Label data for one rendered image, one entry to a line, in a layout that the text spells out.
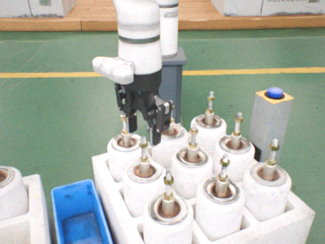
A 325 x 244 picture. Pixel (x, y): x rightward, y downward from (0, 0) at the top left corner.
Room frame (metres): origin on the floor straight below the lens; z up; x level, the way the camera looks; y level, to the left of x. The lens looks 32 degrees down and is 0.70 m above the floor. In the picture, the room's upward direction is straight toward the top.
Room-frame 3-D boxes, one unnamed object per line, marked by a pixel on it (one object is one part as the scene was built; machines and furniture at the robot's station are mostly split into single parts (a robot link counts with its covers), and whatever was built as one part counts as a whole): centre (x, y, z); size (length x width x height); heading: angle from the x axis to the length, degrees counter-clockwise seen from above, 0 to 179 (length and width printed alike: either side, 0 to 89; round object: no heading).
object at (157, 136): (0.50, 0.01, 0.37); 0.03 x 0.01 x 0.05; 44
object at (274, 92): (0.77, -0.30, 0.32); 0.04 x 0.04 x 0.02
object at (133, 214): (0.53, 0.04, 0.16); 0.10 x 0.10 x 0.18
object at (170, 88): (1.14, -0.01, 0.15); 0.15 x 0.15 x 0.30; 2
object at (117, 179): (0.64, 0.09, 0.16); 0.10 x 0.10 x 0.18
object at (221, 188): (0.47, -0.12, 0.26); 0.02 x 0.02 x 0.03
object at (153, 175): (0.53, 0.04, 0.25); 0.08 x 0.08 x 0.01
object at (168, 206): (0.42, -0.01, 0.26); 0.02 x 0.02 x 0.03
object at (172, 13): (1.14, -0.01, 0.39); 0.09 x 0.09 x 0.17; 2
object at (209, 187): (0.47, -0.12, 0.25); 0.08 x 0.08 x 0.01
